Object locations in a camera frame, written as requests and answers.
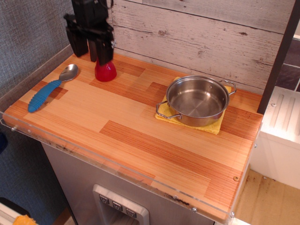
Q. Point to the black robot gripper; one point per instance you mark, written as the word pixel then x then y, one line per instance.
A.
pixel 89 21

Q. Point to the red plastic strawberry toy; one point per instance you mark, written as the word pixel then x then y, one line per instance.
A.
pixel 106 72

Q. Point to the yellow sponge cloth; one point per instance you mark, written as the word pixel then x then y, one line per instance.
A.
pixel 206 126

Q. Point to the clear acrylic edge guard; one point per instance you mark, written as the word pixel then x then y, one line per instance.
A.
pixel 199 170

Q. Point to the stainless steel pot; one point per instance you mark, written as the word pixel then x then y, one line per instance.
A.
pixel 197 100

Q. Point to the grey toy fridge cabinet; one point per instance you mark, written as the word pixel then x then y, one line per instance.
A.
pixel 77 177

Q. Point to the silver water dispenser panel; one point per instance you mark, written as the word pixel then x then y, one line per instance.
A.
pixel 115 209

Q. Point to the yellow object bottom left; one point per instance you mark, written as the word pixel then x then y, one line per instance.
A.
pixel 24 220

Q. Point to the white toy sink unit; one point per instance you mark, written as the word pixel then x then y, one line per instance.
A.
pixel 276 154

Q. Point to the dark wooden left post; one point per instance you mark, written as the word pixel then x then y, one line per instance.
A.
pixel 92 50

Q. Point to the dark wooden post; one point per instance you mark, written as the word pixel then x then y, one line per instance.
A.
pixel 92 50
pixel 280 58

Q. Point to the blue handled metal spoon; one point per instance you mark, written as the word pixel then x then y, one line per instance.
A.
pixel 69 73

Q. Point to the dark wooden right post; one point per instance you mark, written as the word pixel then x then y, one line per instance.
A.
pixel 280 58

